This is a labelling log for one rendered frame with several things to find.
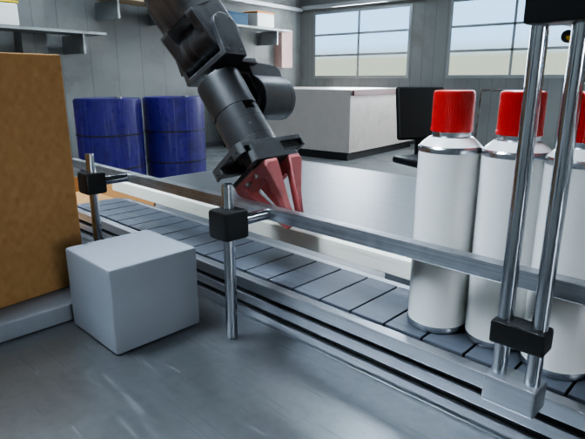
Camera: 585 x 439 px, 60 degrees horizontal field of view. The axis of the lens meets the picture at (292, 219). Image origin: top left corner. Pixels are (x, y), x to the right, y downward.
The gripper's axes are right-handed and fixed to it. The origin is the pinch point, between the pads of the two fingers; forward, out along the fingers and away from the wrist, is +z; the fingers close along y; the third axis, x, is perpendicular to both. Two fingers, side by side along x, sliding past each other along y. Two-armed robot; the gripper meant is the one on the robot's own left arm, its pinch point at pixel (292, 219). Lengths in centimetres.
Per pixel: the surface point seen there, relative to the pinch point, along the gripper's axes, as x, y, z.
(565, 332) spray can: -22.4, -3.6, 20.5
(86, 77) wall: 489, 278, -414
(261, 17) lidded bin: 412, 571, -466
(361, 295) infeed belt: -4.8, -1.2, 11.3
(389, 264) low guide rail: -7.0, 2.5, 9.8
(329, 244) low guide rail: -0.8, 2.6, 4.4
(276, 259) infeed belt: 6.3, 0.5, 2.4
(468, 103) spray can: -24.7, -1.4, 2.4
